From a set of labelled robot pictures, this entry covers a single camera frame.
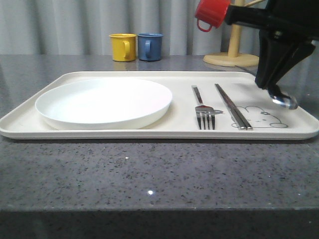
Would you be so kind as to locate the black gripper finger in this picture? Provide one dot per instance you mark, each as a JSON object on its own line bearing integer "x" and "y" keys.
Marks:
{"x": 269, "y": 60}
{"x": 284, "y": 56}

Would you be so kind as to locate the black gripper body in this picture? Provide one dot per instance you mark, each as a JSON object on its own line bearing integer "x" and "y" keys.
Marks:
{"x": 285, "y": 21}

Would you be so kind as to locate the steel spoon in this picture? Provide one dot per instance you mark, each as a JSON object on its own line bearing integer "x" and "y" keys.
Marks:
{"x": 282, "y": 99}

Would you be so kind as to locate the steel chopstick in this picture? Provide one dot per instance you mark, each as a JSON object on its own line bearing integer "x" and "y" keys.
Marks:
{"x": 241, "y": 116}
{"x": 236, "y": 118}

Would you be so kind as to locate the steel fork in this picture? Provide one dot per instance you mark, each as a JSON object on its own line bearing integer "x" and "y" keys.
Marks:
{"x": 205, "y": 114}

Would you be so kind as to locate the white round plate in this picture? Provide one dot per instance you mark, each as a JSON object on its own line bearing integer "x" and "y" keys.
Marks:
{"x": 104, "y": 103}

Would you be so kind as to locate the wooden mug tree stand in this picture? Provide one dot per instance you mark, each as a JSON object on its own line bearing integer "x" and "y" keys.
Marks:
{"x": 232, "y": 57}

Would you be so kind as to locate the red enamel mug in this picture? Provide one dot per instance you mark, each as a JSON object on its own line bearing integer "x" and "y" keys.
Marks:
{"x": 211, "y": 12}

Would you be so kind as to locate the blue enamel mug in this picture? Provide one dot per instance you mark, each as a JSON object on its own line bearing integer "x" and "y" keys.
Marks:
{"x": 149, "y": 46}

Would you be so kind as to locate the yellow enamel mug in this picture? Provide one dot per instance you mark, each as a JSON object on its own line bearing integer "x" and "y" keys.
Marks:
{"x": 123, "y": 46}

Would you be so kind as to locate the grey curtain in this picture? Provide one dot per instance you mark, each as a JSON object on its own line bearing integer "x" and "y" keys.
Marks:
{"x": 79, "y": 27}

